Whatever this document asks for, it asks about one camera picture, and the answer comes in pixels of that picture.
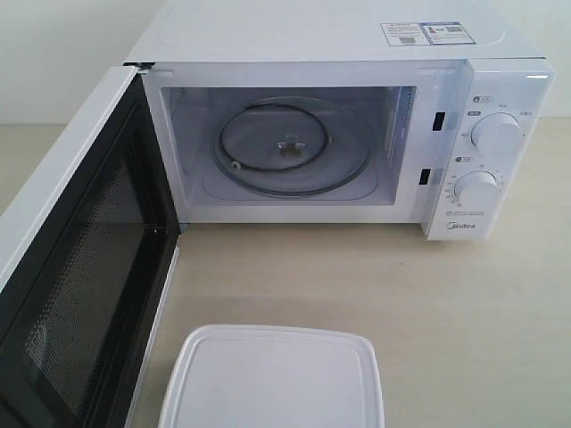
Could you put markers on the white lidded plastic container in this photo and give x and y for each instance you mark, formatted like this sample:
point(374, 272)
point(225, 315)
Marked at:
point(273, 376)

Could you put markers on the white microwave door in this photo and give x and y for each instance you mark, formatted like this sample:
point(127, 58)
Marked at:
point(86, 247)

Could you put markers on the white microwave oven body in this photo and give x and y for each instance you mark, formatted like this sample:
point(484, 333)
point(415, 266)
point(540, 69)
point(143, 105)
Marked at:
point(202, 61)

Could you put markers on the glass turntable plate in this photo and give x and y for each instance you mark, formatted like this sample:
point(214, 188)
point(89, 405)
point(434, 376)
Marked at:
point(291, 147)

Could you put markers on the lower white timer knob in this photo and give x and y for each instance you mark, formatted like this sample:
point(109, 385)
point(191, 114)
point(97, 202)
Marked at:
point(478, 188)

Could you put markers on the warning label sticker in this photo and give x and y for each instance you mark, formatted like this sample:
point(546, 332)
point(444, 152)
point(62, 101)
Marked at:
point(426, 33)

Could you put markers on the upper white control knob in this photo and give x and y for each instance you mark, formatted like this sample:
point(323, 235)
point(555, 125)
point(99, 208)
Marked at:
point(498, 133)

